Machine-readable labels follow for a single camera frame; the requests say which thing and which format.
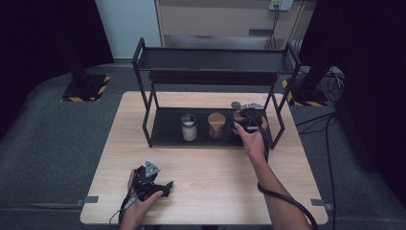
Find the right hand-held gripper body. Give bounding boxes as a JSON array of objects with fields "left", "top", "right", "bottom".
[{"left": 237, "top": 103, "right": 266, "bottom": 133}]

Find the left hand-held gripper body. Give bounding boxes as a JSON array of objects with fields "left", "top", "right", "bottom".
[{"left": 131, "top": 160, "right": 165, "bottom": 201}]

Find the brown-filled jar with wooden lid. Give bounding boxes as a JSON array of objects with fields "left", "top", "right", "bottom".
[{"left": 207, "top": 112, "right": 227, "bottom": 140}]

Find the black metal shelf rack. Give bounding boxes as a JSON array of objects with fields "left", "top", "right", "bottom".
[{"left": 131, "top": 37, "right": 303, "bottom": 150}]

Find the glass jar with metal lid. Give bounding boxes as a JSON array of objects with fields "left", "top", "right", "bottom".
[{"left": 180, "top": 113, "right": 198, "bottom": 142}]

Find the person's right hand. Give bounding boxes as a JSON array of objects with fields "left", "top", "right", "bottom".
[{"left": 233, "top": 116, "right": 271, "bottom": 162}]

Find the person's left hand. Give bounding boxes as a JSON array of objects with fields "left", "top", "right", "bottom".
[{"left": 119, "top": 169, "right": 164, "bottom": 230}]

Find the black stand with striped base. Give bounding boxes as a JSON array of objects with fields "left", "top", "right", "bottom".
[
  {"left": 282, "top": 44, "right": 336, "bottom": 107},
  {"left": 60, "top": 54, "right": 112, "bottom": 104}
]

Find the dark curtain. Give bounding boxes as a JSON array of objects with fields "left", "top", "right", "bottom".
[
  {"left": 300, "top": 0, "right": 406, "bottom": 205},
  {"left": 0, "top": 0, "right": 115, "bottom": 138}
]

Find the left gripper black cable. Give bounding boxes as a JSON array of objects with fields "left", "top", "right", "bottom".
[{"left": 108, "top": 171, "right": 138, "bottom": 228}]

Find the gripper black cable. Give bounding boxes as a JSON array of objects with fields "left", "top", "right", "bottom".
[
  {"left": 108, "top": 171, "right": 138, "bottom": 228},
  {"left": 245, "top": 113, "right": 320, "bottom": 230}
]

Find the grey table edge bracket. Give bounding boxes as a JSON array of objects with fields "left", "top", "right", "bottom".
[
  {"left": 76, "top": 195, "right": 100, "bottom": 207},
  {"left": 310, "top": 198, "right": 334, "bottom": 212}
]

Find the long black floor cable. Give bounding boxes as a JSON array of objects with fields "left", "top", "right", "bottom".
[{"left": 295, "top": 111, "right": 338, "bottom": 230}]

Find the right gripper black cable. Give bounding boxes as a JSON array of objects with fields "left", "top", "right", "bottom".
[{"left": 245, "top": 113, "right": 320, "bottom": 230}]

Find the bundle of black cables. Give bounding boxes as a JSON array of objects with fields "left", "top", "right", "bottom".
[{"left": 320, "top": 66, "right": 347, "bottom": 104}]

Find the black socket cable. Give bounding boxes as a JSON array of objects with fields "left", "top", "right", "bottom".
[{"left": 269, "top": 5, "right": 281, "bottom": 50}]

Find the white wall power socket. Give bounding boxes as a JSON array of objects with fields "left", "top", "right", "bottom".
[{"left": 268, "top": 0, "right": 295, "bottom": 12}]

